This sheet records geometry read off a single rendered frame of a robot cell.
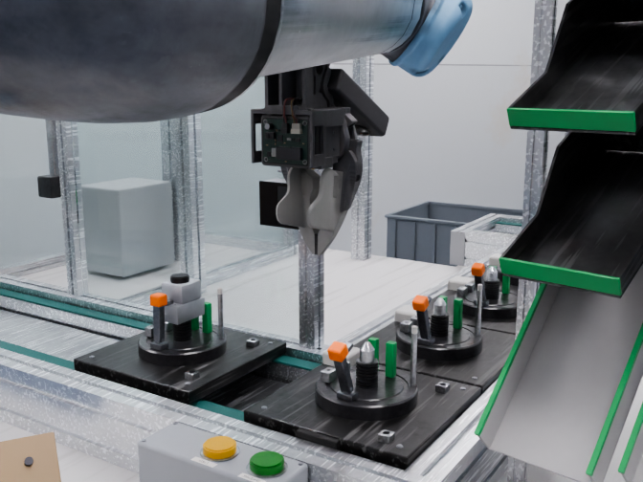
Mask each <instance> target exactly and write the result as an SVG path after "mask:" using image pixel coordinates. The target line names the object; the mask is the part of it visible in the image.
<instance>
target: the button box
mask: <svg viewBox="0 0 643 482"><path fill-rule="evenodd" d="M215 436H219V435H216V434H212V433H209V432H206V431H204V430H201V429H198V428H195V427H190V426H187V425H183V424H180V423H177V422H174V423H172V424H170V425H168V426H167V427H164V428H162V429H160V430H158V431H157V432H155V433H153V434H151V435H149V436H147V437H146V438H144V439H143V440H141V441H139V442H138V460H139V477H140V482H308V467H307V465H306V464H305V463H302V462H300V461H296V460H293V459H290V458H287V457H284V456H283V457H284V469H283V470H282V471H281V472H279V473H276V474H273V475H259V474H256V473H253V472H252V471H251V470H250V458H251V457H252V456H253V455H254V454H256V453H258V452H261V451H266V450H263V449H258V448H255V447H252V446H249V445H246V444H243V443H239V442H236V441H235V442H236V453H235V454H234V455H232V456H230V457H227V458H223V459H212V458H209V457H207V456H205V455H204V453H203V444H204V443H205V442H206V441H207V440H208V439H210V438H211V437H215Z"/></svg>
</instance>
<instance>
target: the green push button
mask: <svg viewBox="0 0 643 482"><path fill-rule="evenodd" d="M283 469H284V457H283V456H282V455H281V454H279V453H278V452H275V451H269V450H266V451H261V452H258V453H256V454H254V455H253V456H252V457H251V458H250V470H251V471H252V472H253V473H256V474H259V475H273V474H276V473H279V472H281V471H282V470H283Z"/></svg>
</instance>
